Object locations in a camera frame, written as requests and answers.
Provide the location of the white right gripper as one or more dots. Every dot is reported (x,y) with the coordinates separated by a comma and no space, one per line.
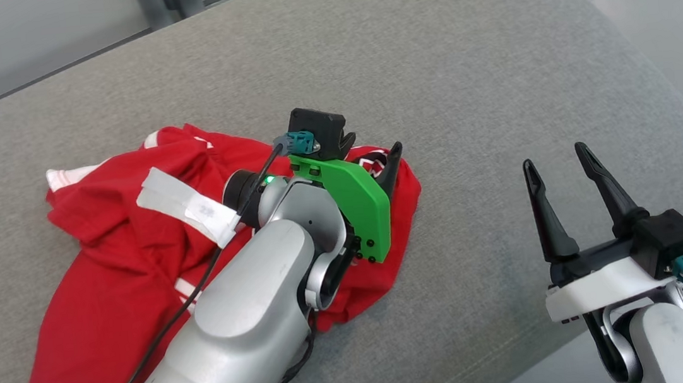
(599,291)

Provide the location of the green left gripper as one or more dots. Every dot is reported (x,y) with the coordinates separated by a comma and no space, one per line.
(359,205)

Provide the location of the red shorts white stripes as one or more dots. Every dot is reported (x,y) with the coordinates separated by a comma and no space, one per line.
(121,272)

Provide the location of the grey fabric sofa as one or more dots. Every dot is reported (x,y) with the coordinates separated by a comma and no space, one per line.
(431,80)

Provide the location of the white tape strip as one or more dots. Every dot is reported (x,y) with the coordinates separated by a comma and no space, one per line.
(184,201)

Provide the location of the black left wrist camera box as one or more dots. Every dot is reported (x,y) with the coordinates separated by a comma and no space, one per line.
(318,124)

